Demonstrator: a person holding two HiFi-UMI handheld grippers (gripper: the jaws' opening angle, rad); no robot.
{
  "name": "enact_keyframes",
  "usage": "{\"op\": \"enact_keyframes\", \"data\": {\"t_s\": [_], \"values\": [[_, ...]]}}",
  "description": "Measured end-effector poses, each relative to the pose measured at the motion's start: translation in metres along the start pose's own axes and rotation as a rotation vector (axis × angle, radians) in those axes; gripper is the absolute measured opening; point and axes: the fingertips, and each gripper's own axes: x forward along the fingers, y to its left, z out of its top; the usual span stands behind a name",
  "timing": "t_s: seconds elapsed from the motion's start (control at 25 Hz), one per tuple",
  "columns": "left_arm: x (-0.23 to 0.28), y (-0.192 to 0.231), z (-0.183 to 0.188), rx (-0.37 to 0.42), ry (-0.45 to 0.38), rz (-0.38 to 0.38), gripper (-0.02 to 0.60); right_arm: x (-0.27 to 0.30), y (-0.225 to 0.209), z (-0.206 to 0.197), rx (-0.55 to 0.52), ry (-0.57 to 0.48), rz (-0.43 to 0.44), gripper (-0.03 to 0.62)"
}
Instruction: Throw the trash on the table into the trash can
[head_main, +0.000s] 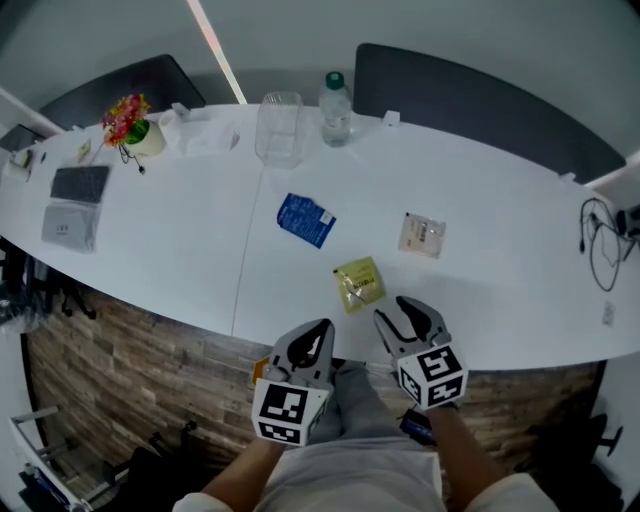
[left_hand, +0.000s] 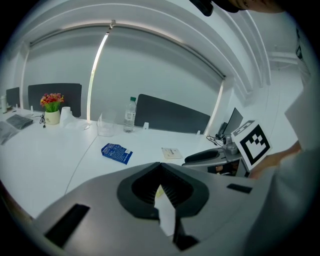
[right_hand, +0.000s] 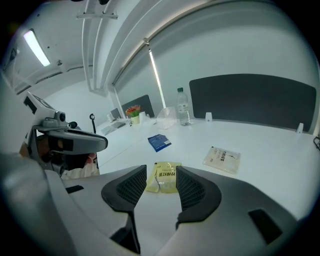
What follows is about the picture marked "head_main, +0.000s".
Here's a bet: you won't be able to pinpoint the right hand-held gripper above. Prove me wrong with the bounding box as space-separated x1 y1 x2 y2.
373 296 469 412

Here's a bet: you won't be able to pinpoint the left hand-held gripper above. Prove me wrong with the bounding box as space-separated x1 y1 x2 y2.
251 318 335 447

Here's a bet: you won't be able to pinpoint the yellow bin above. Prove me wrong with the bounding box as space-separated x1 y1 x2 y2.
251 357 274 386

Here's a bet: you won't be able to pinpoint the yellow packet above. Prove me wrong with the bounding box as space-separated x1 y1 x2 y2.
332 255 388 315

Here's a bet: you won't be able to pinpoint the beige packet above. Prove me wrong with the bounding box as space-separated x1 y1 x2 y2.
398 211 447 260

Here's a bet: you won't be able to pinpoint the blue packet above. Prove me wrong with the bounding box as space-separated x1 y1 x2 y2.
275 192 338 250

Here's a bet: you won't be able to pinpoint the person's right forearm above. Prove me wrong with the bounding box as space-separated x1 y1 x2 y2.
427 407 506 506

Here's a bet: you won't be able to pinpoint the person's left forearm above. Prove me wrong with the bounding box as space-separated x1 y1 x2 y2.
199 437 284 506

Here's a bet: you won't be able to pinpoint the black device with blue label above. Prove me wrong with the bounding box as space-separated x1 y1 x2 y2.
398 407 437 446

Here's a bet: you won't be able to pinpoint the person's white shirt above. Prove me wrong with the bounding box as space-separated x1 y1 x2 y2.
172 434 551 512

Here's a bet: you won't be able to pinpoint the clear plastic container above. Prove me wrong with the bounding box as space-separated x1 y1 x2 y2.
254 91 305 170

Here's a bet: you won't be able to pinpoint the dark grey desk divider panel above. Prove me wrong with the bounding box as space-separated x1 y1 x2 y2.
352 42 627 185
38 53 207 132

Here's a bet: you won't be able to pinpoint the clear plastic water bottle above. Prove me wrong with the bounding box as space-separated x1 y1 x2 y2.
318 71 354 149

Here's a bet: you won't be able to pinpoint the silver laptop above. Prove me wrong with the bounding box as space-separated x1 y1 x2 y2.
40 199 104 254

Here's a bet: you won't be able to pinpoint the potted colourful flowers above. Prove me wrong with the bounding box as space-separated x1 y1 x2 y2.
101 93 167 160

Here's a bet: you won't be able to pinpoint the black keyboard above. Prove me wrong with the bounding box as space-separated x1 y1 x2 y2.
49 165 111 205

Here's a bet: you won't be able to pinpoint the plastic-wrapped office chair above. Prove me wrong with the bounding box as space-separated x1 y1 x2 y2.
0 294 36 334

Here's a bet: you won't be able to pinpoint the vertical light strip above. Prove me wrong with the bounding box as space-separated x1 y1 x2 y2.
187 0 249 105

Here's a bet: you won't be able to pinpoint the white cylinder container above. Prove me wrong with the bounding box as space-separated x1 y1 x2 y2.
1 148 34 182

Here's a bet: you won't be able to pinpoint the small dark desk divider panel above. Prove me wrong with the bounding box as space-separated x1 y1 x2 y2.
0 123 46 154

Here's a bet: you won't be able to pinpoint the black cable with plug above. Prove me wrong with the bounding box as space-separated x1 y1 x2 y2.
578 197 609 256

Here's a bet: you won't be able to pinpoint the black looped cable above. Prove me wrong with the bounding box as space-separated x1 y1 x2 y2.
589 219 626 294

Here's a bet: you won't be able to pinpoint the thin black cable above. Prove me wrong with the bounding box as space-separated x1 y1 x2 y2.
118 144 147 176

